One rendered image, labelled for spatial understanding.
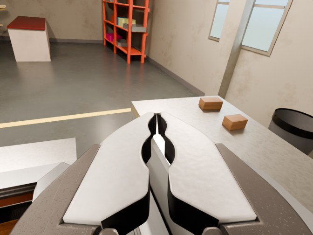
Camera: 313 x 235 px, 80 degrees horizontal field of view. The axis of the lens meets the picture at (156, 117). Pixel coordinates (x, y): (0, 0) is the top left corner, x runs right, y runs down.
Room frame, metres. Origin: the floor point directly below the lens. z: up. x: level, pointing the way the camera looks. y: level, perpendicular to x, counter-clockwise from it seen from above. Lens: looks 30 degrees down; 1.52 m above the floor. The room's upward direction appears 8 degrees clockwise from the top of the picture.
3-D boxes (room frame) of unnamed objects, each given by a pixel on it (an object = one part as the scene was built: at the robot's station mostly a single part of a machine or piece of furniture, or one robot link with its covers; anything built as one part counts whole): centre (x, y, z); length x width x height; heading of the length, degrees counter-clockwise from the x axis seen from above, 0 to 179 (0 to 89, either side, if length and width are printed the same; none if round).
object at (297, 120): (1.86, -1.56, 0.32); 0.52 x 0.51 x 0.64; 29
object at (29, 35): (5.42, 3.71, 0.38); 2.30 x 0.72 x 0.77; 30
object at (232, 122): (0.81, -0.38, 1.07); 0.10 x 0.06 x 0.05; 116
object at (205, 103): (0.99, -0.30, 1.07); 0.12 x 0.06 x 0.05; 110
